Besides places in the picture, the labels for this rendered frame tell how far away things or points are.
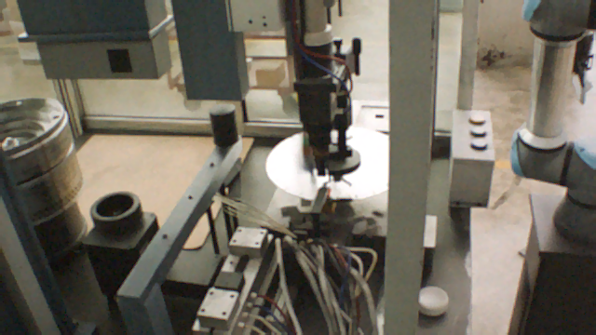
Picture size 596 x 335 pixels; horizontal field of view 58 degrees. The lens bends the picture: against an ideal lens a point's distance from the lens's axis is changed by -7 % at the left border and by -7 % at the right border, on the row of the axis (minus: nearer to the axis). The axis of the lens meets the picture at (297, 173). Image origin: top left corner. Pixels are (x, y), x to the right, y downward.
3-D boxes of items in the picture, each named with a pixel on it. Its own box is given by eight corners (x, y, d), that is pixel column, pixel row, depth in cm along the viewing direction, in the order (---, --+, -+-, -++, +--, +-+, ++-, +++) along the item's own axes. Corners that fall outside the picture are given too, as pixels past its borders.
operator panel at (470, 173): (449, 153, 172) (453, 108, 164) (485, 154, 170) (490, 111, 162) (448, 206, 149) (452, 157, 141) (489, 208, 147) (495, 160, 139)
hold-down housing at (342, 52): (335, 121, 124) (331, 33, 113) (356, 124, 122) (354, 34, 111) (326, 133, 120) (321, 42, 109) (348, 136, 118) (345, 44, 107)
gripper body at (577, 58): (591, 72, 159) (599, 33, 153) (572, 77, 156) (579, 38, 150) (572, 63, 165) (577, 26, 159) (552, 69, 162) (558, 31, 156)
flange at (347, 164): (367, 167, 130) (367, 158, 129) (319, 177, 129) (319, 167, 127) (353, 144, 140) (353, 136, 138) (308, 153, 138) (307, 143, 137)
